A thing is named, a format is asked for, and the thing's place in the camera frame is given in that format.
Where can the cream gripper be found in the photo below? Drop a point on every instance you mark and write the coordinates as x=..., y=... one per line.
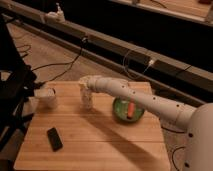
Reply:
x=83, y=82

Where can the clear plastic bottle white label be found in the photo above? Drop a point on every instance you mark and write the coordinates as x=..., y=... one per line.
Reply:
x=86, y=97

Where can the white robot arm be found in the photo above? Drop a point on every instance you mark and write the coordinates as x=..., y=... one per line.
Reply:
x=197, y=122

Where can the white cup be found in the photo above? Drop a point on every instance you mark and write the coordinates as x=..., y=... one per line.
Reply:
x=47, y=96

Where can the green bowl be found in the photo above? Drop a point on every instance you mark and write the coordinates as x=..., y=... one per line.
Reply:
x=120, y=109

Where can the orange carrot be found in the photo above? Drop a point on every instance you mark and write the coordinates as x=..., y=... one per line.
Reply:
x=131, y=108

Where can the black phone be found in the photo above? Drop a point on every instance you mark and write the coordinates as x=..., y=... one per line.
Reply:
x=54, y=139

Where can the white object on rail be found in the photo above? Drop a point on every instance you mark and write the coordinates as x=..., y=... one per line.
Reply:
x=58, y=15

